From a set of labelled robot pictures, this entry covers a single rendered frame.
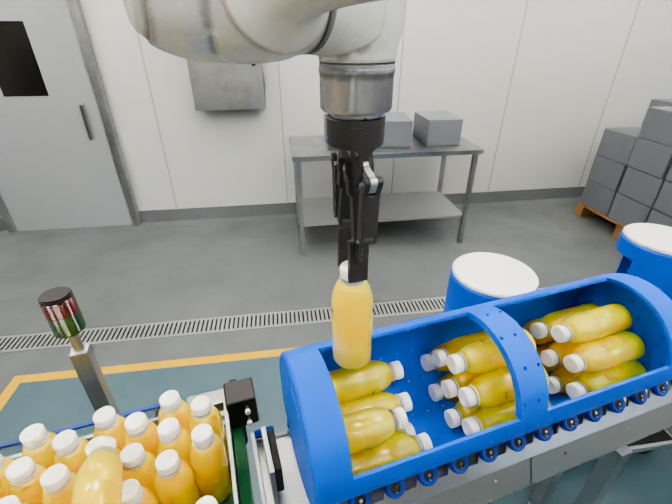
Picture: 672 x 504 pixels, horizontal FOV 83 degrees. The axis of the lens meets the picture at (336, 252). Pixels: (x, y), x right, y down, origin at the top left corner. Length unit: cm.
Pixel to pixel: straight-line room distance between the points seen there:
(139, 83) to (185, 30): 374
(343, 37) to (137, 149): 386
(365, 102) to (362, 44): 6
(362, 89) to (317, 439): 51
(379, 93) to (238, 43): 18
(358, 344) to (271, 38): 47
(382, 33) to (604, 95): 481
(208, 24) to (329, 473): 62
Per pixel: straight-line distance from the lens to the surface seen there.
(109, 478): 78
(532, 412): 87
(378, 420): 77
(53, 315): 102
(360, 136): 48
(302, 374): 70
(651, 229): 206
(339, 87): 46
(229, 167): 409
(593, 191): 483
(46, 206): 472
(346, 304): 60
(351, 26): 43
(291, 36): 34
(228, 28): 34
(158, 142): 415
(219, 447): 86
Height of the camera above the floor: 175
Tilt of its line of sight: 30 degrees down
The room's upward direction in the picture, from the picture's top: straight up
